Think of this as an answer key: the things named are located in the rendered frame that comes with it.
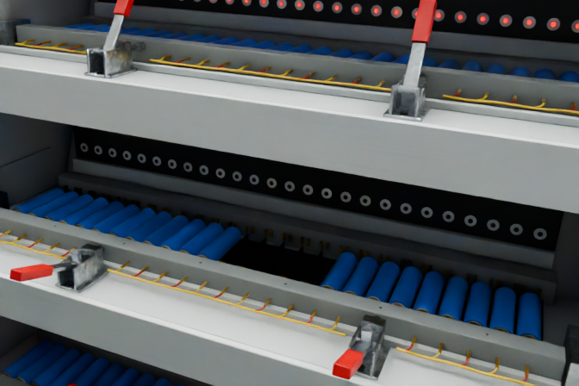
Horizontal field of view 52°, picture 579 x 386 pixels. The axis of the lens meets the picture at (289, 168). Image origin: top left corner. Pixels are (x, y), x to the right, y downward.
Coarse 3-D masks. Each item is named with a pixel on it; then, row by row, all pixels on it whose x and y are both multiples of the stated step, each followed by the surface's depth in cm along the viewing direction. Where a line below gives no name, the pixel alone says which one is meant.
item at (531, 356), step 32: (0, 224) 60; (32, 224) 59; (64, 224) 59; (64, 256) 56; (128, 256) 55; (160, 256) 54; (192, 256) 54; (224, 288) 52; (256, 288) 51; (288, 288) 50; (320, 288) 50; (288, 320) 48; (352, 320) 48; (416, 320) 46; (448, 320) 46; (480, 352) 44; (512, 352) 44; (544, 352) 43
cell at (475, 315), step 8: (472, 288) 52; (480, 288) 52; (488, 288) 52; (472, 296) 51; (480, 296) 50; (488, 296) 51; (472, 304) 49; (480, 304) 49; (488, 304) 50; (472, 312) 48; (480, 312) 48; (488, 312) 49; (464, 320) 48; (472, 320) 47; (480, 320) 47
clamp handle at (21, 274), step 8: (72, 256) 53; (80, 256) 53; (40, 264) 50; (56, 264) 51; (64, 264) 52; (72, 264) 52; (16, 272) 46; (24, 272) 46; (32, 272) 47; (40, 272) 48; (48, 272) 49; (16, 280) 46; (24, 280) 47
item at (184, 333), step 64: (0, 192) 65; (192, 192) 67; (256, 192) 64; (0, 256) 58; (512, 256) 55; (64, 320) 53; (128, 320) 50; (192, 320) 49; (256, 320) 49; (576, 320) 51; (256, 384) 46; (320, 384) 44; (384, 384) 43; (448, 384) 43; (512, 384) 43; (576, 384) 42
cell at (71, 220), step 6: (102, 198) 66; (90, 204) 65; (96, 204) 65; (102, 204) 65; (78, 210) 63; (84, 210) 63; (90, 210) 64; (96, 210) 65; (66, 216) 62; (72, 216) 62; (78, 216) 62; (84, 216) 63; (66, 222) 61; (72, 222) 61
